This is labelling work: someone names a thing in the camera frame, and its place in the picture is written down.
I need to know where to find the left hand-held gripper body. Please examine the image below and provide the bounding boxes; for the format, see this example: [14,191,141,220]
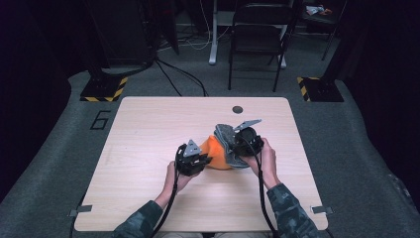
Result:
[174,139,203,178]

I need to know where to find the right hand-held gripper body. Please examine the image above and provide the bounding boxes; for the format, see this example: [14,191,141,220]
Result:
[233,118,265,157]

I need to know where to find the orange plush toy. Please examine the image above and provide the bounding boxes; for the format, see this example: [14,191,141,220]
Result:
[199,134,234,172]

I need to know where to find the grey fluffy cloth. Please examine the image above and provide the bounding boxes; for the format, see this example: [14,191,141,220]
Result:
[213,123,252,170]

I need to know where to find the person's left hand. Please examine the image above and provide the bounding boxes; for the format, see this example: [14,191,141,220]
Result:
[162,161,199,198]

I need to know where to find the person's right hand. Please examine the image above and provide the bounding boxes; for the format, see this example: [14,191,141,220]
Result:
[241,138,281,190]

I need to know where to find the white desk leg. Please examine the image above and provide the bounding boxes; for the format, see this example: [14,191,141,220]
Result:
[208,0,220,65]
[279,24,287,69]

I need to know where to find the black striped stand base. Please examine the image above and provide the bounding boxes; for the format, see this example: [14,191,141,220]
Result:
[296,76,345,103]
[79,75,129,103]

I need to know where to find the black folding chair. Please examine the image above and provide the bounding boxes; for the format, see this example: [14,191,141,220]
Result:
[227,2,296,93]

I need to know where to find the dark chair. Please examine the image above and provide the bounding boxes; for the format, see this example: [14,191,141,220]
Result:
[301,0,348,62]

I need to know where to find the black equipment cabinet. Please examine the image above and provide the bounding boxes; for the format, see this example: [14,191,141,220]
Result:
[83,0,158,67]

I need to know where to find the white and orange object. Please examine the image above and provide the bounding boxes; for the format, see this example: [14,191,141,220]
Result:
[305,4,333,17]

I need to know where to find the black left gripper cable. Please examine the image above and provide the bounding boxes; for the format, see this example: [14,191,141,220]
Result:
[150,165,181,238]

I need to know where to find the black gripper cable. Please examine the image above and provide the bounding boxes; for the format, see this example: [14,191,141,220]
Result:
[150,165,181,238]
[237,133,281,238]

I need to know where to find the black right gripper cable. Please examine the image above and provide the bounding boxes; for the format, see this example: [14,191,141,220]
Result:
[237,133,281,238]

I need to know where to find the black floor cable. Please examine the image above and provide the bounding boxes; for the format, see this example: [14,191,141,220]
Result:
[157,59,210,97]
[154,59,183,97]

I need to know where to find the grey metal table bracket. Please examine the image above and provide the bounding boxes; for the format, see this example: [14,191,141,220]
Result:
[310,205,334,215]
[68,204,93,217]

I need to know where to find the white floor cable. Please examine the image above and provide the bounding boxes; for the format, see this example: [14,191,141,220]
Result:
[157,0,232,53]

